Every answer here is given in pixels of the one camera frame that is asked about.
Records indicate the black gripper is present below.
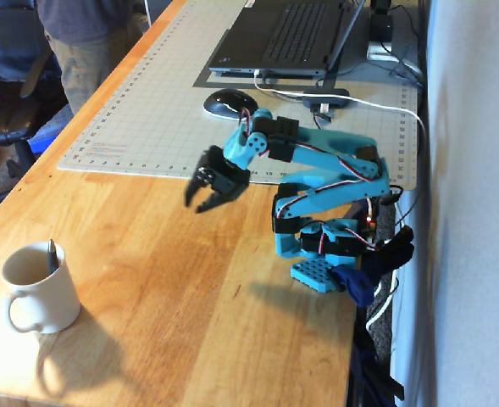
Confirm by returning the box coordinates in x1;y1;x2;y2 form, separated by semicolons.
184;145;251;214

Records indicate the dark blue pen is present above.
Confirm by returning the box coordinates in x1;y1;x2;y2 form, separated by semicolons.
47;238;60;275

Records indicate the white ceramic mug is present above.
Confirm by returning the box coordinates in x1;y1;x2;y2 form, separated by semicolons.
0;241;82;335

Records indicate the black computer mouse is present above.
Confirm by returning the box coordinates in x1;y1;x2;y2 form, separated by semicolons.
202;88;259;120

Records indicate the grey gridded cutting mat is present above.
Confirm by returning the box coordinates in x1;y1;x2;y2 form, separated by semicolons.
57;0;420;192

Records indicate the black usb hub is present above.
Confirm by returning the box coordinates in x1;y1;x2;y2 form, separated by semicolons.
301;87;352;109

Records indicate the dark blue table clamp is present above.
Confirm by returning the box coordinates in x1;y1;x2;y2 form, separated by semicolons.
331;240;416;308

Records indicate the dark grey laptop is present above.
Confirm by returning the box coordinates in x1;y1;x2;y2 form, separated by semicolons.
208;0;367;80

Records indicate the standing person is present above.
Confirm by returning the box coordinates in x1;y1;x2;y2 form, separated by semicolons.
35;0;149;116

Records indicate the black office chair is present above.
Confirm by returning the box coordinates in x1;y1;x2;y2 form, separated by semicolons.
0;0;71;213

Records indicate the black device on silver stand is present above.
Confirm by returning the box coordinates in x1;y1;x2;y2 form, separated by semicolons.
366;0;403;61

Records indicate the white usb cable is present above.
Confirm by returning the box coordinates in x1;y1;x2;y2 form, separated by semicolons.
252;70;429;337

